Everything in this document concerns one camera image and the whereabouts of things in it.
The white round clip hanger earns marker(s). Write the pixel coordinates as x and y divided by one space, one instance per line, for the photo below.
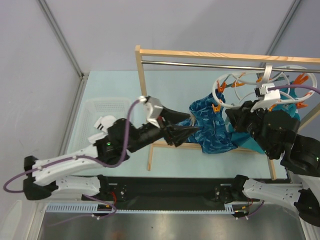
273 88

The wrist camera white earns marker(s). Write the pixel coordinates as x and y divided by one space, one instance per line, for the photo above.
266 95
152 109

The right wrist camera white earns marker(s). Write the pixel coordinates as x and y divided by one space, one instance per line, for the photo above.
266 95

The white sock plain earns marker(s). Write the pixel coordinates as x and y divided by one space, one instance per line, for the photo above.
92 139

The wooden rack frame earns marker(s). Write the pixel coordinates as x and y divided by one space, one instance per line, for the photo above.
266 59

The white plastic basket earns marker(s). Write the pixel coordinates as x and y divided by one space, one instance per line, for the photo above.
96 115

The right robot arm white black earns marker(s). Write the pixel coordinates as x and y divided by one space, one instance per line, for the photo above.
303 160

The blue patterned cloth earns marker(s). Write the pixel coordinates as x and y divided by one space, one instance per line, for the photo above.
212 134

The teal plain cloth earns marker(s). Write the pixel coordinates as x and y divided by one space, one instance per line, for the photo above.
279 131

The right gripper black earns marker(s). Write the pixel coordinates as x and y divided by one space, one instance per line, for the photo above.
238 120

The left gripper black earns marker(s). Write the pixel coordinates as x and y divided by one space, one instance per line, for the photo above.
176 134

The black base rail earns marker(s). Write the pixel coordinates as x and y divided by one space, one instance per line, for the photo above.
168 193

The white sock black stripes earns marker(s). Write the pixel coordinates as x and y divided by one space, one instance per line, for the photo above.
103 123

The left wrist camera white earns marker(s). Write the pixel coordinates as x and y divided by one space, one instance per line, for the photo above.
152 109

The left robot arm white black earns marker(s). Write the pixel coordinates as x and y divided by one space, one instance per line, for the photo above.
49 176

